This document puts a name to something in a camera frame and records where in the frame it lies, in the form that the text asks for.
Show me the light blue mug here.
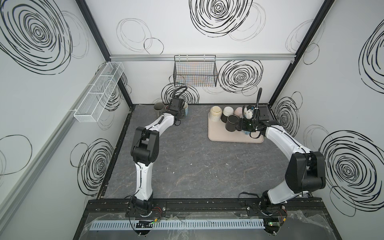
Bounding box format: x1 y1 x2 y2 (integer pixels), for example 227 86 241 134
182 102 189 118

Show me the blue butterfly mug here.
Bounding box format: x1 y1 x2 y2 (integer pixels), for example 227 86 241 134
241 104 256 121

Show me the grey mug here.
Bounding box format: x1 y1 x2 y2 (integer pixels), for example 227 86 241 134
154 102 165 118

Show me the beige plastic tray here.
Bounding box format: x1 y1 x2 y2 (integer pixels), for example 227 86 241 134
208 113 264 144

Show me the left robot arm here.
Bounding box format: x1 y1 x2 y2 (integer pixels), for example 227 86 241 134
131 97 185 216

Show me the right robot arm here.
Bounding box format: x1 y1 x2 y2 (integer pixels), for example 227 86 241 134
237 105 326 208

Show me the pink mug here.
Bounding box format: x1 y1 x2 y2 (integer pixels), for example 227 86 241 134
234 107 243 118

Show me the white black mug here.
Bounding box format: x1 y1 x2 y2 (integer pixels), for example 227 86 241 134
221 106 234 123

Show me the cream speckled mug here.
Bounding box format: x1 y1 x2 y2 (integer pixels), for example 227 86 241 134
209 106 223 122

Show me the black wire basket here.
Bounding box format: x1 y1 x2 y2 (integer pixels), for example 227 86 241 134
173 55 219 88

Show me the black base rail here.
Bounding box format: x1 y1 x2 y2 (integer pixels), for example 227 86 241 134
85 197 326 214

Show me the white slotted cable duct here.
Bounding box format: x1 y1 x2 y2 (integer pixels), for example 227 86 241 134
89 219 265 231

